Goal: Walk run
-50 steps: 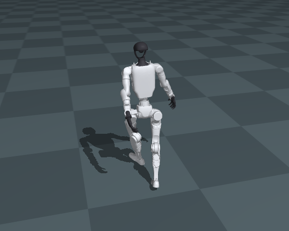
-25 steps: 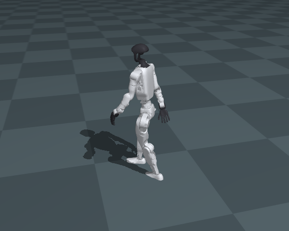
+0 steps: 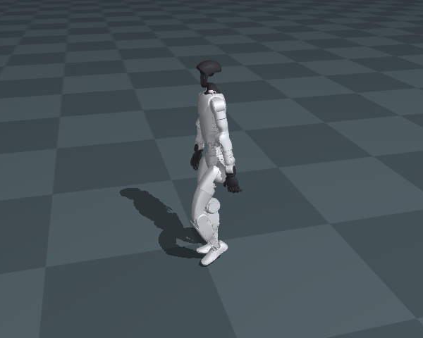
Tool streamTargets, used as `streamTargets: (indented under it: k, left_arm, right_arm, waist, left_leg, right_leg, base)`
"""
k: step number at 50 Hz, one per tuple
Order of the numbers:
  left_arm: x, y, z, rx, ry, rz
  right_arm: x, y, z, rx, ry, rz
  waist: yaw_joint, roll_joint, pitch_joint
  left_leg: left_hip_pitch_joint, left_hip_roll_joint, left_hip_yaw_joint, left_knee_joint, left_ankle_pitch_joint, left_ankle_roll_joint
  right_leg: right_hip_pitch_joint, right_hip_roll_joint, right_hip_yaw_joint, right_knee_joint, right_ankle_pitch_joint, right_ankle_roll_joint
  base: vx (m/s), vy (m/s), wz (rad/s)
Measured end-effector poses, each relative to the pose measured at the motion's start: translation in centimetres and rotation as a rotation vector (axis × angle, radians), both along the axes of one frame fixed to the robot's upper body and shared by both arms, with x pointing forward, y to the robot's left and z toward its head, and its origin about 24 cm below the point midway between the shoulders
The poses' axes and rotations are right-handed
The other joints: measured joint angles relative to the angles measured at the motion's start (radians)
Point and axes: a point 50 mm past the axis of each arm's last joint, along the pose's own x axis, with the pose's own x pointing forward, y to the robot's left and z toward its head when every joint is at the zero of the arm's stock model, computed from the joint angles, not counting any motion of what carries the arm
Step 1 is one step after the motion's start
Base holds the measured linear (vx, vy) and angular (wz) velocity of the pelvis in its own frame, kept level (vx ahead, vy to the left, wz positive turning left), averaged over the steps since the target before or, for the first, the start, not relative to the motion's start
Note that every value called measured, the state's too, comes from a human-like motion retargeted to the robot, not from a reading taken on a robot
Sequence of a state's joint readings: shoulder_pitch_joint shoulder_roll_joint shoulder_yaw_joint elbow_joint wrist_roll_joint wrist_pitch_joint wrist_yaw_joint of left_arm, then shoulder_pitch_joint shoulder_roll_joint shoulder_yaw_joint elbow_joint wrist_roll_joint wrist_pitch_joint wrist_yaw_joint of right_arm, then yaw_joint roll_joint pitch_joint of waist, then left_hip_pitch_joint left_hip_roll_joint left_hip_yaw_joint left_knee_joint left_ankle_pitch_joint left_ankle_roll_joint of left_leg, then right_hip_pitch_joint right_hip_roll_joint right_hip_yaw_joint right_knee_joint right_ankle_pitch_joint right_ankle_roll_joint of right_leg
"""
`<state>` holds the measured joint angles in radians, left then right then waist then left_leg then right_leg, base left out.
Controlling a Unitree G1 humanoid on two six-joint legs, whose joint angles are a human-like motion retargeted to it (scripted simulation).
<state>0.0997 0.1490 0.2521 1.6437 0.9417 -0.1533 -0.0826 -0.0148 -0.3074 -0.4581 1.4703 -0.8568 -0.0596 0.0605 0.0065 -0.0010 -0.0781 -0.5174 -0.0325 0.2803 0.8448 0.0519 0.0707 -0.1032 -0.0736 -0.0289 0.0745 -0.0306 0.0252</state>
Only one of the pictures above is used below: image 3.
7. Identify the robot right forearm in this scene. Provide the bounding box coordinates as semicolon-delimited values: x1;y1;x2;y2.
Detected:
195;128;205;150

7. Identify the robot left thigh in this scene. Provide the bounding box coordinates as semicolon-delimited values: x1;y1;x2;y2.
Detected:
191;161;227;224

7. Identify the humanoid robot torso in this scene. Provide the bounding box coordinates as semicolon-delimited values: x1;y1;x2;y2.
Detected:
197;88;226;168

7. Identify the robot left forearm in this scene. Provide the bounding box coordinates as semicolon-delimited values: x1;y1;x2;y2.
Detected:
219;134;235;173

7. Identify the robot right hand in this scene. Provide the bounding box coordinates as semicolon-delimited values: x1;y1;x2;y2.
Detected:
190;144;203;170

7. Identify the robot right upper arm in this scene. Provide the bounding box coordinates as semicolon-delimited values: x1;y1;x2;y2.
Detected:
196;92;201;129

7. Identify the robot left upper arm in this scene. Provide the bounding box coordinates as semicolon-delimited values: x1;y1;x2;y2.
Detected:
210;97;229;144

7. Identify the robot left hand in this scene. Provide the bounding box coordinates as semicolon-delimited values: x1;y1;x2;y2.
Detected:
223;166;242;193

